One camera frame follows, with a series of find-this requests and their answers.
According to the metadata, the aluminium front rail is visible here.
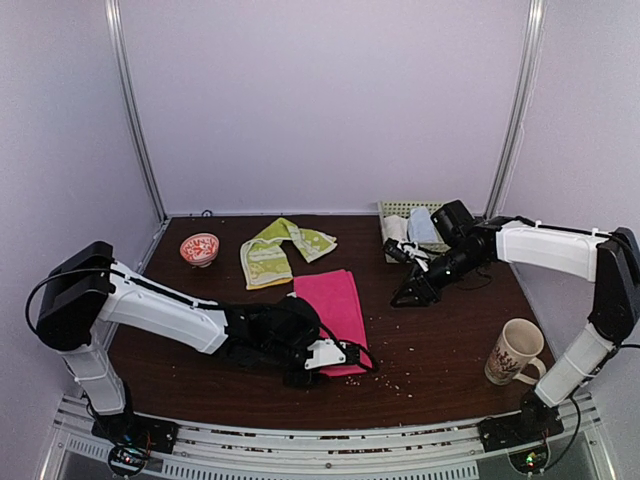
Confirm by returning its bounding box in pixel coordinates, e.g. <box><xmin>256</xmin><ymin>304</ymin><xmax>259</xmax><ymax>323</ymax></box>
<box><xmin>49</xmin><ymin>394</ymin><xmax>601</xmax><ymax>480</ymax></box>

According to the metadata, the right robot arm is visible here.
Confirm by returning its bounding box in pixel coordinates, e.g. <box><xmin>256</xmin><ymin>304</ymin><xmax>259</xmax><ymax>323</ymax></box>
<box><xmin>383</xmin><ymin>200</ymin><xmax>639</xmax><ymax>442</ymax></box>

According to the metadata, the left aluminium corner post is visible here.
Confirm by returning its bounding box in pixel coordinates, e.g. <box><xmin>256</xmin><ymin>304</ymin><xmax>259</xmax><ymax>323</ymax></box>
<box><xmin>104</xmin><ymin>0</ymin><xmax>168</xmax><ymax>223</ymax></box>

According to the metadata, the circuit board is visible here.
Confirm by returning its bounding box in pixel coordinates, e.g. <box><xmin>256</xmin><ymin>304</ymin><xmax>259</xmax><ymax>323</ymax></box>
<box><xmin>508</xmin><ymin>446</ymin><xmax>550</xmax><ymax>475</ymax></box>
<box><xmin>107</xmin><ymin>445</ymin><xmax>149</xmax><ymax>477</ymax></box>

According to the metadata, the green plastic basket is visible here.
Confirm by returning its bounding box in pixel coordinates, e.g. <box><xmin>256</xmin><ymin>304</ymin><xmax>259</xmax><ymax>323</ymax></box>
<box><xmin>378</xmin><ymin>201</ymin><xmax>449</xmax><ymax>255</ymax></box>

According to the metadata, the right aluminium corner post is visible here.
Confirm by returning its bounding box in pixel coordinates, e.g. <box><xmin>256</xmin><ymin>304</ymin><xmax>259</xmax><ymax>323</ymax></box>
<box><xmin>484</xmin><ymin>0</ymin><xmax>547</xmax><ymax>218</ymax></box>

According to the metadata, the green patterned towel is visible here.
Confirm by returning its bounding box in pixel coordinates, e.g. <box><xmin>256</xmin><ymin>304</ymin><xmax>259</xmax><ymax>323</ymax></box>
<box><xmin>239</xmin><ymin>217</ymin><xmax>338</xmax><ymax>291</ymax></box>

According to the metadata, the red patterned bowl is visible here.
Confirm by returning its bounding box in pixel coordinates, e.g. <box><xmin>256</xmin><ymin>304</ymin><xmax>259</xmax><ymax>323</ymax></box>
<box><xmin>179</xmin><ymin>233</ymin><xmax>219</xmax><ymax>268</ymax></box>

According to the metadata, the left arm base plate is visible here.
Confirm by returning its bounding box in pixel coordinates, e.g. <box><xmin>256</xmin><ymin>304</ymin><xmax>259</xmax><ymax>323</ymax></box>
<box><xmin>91</xmin><ymin>414</ymin><xmax>179</xmax><ymax>454</ymax></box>

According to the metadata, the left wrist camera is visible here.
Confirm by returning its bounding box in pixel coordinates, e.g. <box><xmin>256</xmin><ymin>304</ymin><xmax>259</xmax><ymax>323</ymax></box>
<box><xmin>305</xmin><ymin>339</ymin><xmax>364</xmax><ymax>375</ymax></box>

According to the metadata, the cream mug red pattern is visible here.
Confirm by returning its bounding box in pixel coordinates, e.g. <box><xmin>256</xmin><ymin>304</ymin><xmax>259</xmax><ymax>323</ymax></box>
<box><xmin>484</xmin><ymin>318</ymin><xmax>547</xmax><ymax>386</ymax></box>

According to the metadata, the left circuit board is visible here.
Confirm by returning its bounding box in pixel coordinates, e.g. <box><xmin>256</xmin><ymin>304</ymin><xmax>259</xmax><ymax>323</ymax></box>
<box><xmin>107</xmin><ymin>445</ymin><xmax>149</xmax><ymax>477</ymax></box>

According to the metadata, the white rolled towel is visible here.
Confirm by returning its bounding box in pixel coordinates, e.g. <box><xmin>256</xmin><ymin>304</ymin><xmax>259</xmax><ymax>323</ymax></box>
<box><xmin>382</xmin><ymin>215</ymin><xmax>409</xmax><ymax>242</ymax></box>

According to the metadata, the light blue rolled towel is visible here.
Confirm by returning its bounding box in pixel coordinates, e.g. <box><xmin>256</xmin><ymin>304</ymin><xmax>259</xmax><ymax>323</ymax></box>
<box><xmin>407</xmin><ymin>206</ymin><xmax>438</xmax><ymax>244</ymax></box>

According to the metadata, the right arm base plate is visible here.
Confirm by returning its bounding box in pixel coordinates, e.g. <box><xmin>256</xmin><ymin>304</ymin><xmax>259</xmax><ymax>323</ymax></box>
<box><xmin>477</xmin><ymin>413</ymin><xmax>565</xmax><ymax>452</ymax></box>

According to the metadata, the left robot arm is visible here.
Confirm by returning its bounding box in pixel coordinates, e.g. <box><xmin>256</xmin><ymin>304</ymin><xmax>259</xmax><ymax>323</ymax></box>
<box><xmin>26</xmin><ymin>241</ymin><xmax>346</xmax><ymax>444</ymax></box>

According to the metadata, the right circuit board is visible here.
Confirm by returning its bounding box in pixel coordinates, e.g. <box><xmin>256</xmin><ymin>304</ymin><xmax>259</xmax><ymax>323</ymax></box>
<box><xmin>508</xmin><ymin>446</ymin><xmax>550</xmax><ymax>475</ymax></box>

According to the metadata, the pink towel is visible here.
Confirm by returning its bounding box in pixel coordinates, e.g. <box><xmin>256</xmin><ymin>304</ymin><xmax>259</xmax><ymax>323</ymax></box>
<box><xmin>294</xmin><ymin>270</ymin><xmax>368</xmax><ymax>347</ymax></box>

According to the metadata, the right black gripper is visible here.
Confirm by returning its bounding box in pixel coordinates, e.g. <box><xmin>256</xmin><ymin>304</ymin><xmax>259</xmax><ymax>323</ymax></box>
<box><xmin>391</xmin><ymin>244</ymin><xmax>485</xmax><ymax>307</ymax></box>

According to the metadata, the aluminium corner post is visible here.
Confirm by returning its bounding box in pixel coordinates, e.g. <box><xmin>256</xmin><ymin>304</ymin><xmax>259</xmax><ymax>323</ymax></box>
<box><xmin>104</xmin><ymin>0</ymin><xmax>168</xmax><ymax>223</ymax></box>
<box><xmin>484</xmin><ymin>0</ymin><xmax>547</xmax><ymax>218</ymax></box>

